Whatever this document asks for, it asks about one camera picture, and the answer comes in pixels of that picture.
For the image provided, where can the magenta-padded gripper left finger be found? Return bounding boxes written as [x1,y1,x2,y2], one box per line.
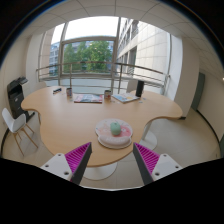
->
[39,141,93,186]

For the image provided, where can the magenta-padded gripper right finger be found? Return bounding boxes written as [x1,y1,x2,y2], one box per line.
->
[132,142,184,186]

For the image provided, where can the mint green computer mouse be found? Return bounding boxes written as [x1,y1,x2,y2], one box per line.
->
[109,121,122,136]

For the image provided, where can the white pink printed mouse pad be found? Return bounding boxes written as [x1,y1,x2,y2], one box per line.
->
[94,118,134,150]

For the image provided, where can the red dark magazine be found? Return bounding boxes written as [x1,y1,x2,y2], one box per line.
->
[73,93,104,104]

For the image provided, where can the light blue open book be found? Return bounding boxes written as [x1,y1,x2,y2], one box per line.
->
[111,92,141,104]

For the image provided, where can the black upright speaker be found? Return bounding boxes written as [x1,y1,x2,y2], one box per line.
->
[135,80,145,98]

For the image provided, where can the white chair with wooden legs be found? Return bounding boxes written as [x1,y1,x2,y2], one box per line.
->
[1,107,39,157]

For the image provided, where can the dark green door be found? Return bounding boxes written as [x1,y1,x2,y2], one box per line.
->
[191,71,206,112]

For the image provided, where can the metal balcony railing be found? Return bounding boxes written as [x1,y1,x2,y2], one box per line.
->
[35,61,171,96]

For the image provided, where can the green tree outside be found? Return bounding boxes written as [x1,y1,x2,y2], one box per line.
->
[63,40,113,73]

